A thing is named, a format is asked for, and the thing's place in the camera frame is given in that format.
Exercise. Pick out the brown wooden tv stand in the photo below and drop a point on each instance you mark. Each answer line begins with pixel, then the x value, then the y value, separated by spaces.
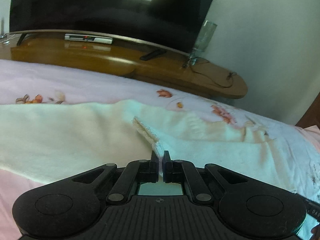
pixel 121 58

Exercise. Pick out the silver set-top box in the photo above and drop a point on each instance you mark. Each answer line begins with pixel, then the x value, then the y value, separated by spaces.
pixel 88 38

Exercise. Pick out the person's right hand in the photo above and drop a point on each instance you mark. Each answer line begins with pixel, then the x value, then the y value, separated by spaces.
pixel 315 233

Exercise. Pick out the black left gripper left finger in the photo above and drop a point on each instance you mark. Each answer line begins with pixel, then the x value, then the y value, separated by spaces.
pixel 149 169

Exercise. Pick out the clear glass vase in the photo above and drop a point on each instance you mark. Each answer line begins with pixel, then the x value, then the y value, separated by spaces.
pixel 204 37

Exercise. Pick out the pink floral bed sheet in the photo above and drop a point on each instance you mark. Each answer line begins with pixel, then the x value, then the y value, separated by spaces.
pixel 29 83

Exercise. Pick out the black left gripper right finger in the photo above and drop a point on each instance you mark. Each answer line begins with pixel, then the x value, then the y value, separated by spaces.
pixel 171 169

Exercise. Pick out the black remote control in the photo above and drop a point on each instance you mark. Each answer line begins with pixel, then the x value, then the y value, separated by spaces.
pixel 153 54

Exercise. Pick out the cream white knit garment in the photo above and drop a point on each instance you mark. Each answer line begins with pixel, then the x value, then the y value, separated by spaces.
pixel 48 142

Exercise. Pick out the black flat screen television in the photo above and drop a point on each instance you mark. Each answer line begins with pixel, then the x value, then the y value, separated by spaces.
pixel 170 23

